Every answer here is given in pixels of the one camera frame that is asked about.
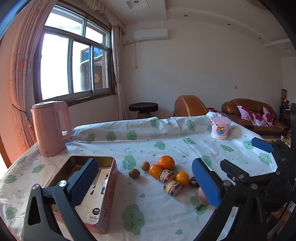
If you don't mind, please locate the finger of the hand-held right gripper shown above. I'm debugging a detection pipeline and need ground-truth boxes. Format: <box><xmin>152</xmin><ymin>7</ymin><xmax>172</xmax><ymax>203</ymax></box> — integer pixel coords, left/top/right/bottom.
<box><xmin>252</xmin><ymin>137</ymin><xmax>291</xmax><ymax>172</ymax></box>
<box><xmin>220</xmin><ymin>159</ymin><xmax>279</xmax><ymax>185</ymax></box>

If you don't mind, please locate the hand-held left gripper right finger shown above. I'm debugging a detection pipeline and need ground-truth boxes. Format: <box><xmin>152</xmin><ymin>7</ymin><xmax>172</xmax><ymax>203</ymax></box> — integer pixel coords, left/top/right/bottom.
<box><xmin>192</xmin><ymin>159</ymin><xmax>274</xmax><ymax>241</ymax></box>

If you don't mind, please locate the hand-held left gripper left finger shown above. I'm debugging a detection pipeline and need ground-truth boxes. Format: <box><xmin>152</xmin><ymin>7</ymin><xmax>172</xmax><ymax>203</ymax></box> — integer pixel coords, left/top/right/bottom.
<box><xmin>23</xmin><ymin>158</ymin><xmax>100</xmax><ymax>241</ymax></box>

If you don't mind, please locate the small smooth orange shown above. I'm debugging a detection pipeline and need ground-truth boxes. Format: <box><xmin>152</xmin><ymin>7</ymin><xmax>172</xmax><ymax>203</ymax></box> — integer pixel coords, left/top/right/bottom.
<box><xmin>149</xmin><ymin>164</ymin><xmax>163</xmax><ymax>179</ymax></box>
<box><xmin>174</xmin><ymin>171</ymin><xmax>190</xmax><ymax>186</ymax></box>

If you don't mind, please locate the pink metal tin box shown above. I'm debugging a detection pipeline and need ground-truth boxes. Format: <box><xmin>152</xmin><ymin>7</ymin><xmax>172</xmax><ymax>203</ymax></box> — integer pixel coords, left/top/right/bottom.
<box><xmin>45</xmin><ymin>156</ymin><xmax>119</xmax><ymax>234</ymax></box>

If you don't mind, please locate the large bumpy orange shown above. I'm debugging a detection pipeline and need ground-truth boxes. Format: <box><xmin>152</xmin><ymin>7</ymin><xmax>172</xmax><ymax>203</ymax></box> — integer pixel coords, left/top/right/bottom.
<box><xmin>158</xmin><ymin>155</ymin><xmax>175</xmax><ymax>170</ymax></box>

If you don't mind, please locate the pink floral cushion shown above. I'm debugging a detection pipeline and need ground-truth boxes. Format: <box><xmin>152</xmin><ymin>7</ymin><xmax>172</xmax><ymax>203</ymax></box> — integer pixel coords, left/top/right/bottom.
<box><xmin>236</xmin><ymin>105</ymin><xmax>262</xmax><ymax>127</ymax></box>
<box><xmin>262</xmin><ymin>107</ymin><xmax>275</xmax><ymax>127</ymax></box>

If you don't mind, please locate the dark dining chair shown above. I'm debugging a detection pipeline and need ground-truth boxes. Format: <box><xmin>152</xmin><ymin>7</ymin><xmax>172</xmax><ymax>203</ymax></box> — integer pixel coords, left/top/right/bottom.
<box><xmin>279</xmin><ymin>104</ymin><xmax>294</xmax><ymax>131</ymax></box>

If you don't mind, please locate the pink cartoon cup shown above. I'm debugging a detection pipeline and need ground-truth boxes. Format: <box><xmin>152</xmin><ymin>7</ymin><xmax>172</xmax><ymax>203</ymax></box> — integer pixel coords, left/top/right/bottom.
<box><xmin>211</xmin><ymin>116</ymin><xmax>231</xmax><ymax>140</ymax></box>

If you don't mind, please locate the brown leather sofa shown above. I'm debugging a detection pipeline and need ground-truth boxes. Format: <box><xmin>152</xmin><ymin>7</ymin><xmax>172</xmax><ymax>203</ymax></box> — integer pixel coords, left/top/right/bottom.
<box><xmin>221</xmin><ymin>98</ymin><xmax>288</xmax><ymax>137</ymax></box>

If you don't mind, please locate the pink electric kettle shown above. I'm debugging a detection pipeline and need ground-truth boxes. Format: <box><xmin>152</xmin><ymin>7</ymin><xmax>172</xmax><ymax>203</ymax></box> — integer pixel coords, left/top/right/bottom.
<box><xmin>31</xmin><ymin>101</ymin><xmax>73</xmax><ymax>157</ymax></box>

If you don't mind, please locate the white green-printed tablecloth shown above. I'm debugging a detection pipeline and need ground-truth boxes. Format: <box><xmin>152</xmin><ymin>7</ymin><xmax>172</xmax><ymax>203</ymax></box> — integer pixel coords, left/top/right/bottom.
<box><xmin>0</xmin><ymin>111</ymin><xmax>292</xmax><ymax>241</ymax></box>

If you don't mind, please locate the brown leather armchair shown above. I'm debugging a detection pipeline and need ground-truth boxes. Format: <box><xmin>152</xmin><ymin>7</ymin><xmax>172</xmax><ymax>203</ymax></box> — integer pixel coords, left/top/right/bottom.
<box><xmin>173</xmin><ymin>95</ymin><xmax>208</xmax><ymax>117</ymax></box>

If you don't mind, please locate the dark round stool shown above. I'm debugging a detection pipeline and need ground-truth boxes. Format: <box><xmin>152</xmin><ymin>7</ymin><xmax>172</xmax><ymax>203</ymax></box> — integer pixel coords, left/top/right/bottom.
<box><xmin>129</xmin><ymin>103</ymin><xmax>159</xmax><ymax>120</ymax></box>

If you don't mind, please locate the brown framed window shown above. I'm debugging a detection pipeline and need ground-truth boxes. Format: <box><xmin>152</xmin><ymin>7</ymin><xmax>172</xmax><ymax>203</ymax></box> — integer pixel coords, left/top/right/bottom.
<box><xmin>33</xmin><ymin>5</ymin><xmax>117</xmax><ymax>107</ymax></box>

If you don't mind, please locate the pink floral curtain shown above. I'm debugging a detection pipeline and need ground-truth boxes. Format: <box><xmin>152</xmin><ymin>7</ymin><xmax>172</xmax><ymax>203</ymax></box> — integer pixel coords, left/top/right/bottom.
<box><xmin>9</xmin><ymin>0</ymin><xmax>60</xmax><ymax>151</ymax></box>
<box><xmin>111</xmin><ymin>25</ymin><xmax>127</xmax><ymax>120</ymax></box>

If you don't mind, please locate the frilled curtain valance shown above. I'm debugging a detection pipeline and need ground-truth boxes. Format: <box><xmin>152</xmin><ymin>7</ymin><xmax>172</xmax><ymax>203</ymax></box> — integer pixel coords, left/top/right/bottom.
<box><xmin>83</xmin><ymin>0</ymin><xmax>126</xmax><ymax>34</ymax></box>

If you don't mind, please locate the wooden door frame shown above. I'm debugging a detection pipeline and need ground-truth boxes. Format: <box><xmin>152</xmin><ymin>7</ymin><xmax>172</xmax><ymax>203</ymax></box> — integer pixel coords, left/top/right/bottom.
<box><xmin>0</xmin><ymin>133</ymin><xmax>12</xmax><ymax>168</ymax></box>

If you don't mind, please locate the white wall cable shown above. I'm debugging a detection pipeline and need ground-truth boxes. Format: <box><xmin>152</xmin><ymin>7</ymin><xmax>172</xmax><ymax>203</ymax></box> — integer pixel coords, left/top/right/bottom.
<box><xmin>122</xmin><ymin>40</ymin><xmax>139</xmax><ymax>69</ymax></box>

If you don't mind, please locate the white wall air conditioner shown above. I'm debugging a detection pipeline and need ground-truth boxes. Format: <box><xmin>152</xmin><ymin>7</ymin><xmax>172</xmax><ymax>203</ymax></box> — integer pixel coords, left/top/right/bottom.
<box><xmin>134</xmin><ymin>28</ymin><xmax>168</xmax><ymax>42</ymax></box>

